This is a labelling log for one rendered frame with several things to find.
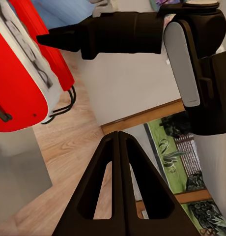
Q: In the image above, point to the radio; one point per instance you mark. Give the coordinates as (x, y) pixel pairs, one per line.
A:
(28, 88)

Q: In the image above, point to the coffee table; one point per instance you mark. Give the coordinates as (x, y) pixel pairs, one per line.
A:
(23, 172)

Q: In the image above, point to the shelf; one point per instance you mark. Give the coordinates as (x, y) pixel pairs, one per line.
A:
(155, 8)

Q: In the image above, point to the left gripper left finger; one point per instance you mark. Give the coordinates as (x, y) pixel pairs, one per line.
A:
(77, 219)

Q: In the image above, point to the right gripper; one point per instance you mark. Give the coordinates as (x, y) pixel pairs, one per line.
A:
(108, 33)

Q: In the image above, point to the sofa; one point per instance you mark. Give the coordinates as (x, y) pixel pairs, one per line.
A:
(59, 13)

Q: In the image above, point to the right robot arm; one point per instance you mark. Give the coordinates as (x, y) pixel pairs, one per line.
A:
(191, 39)

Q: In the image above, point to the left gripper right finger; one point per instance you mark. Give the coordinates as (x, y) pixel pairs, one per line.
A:
(166, 215)

